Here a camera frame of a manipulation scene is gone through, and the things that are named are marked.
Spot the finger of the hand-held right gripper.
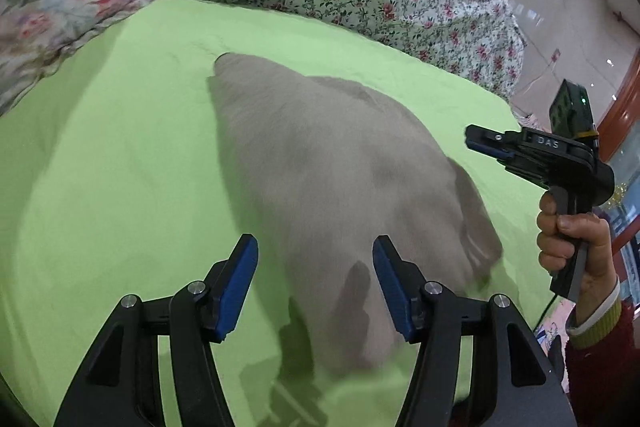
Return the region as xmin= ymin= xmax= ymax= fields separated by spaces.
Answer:
xmin=465 ymin=124 xmax=523 ymax=158
xmin=502 ymin=156 xmax=553 ymax=188

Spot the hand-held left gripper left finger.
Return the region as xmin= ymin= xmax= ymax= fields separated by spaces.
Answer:
xmin=54 ymin=234 xmax=260 ymax=427

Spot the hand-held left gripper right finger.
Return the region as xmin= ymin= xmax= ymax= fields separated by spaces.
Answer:
xmin=372 ymin=234 xmax=578 ymax=427

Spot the beige patterned knit sweater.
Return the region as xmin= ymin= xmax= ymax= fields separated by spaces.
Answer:
xmin=206 ymin=52 xmax=503 ymax=378

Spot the person's right forearm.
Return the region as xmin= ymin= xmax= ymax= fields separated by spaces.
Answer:
xmin=565 ymin=279 xmax=640 ymax=427

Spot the person's right hand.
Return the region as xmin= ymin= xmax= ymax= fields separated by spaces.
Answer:
xmin=536 ymin=196 xmax=617 ymax=323

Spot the brown wooden furniture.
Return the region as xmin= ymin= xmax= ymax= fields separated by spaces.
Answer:
xmin=597 ymin=52 xmax=640 ymax=208

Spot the pink printed blanket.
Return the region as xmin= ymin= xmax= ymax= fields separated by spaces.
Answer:
xmin=532 ymin=302 xmax=573 ymax=348

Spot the green bed sheet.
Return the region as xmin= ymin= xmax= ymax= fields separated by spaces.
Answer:
xmin=0 ymin=0 xmax=556 ymax=427

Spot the pale floral pillow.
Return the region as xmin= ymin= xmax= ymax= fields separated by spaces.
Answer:
xmin=0 ymin=0 xmax=143 ymax=108

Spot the black cable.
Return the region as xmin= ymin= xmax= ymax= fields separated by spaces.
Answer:
xmin=535 ymin=289 xmax=558 ymax=333

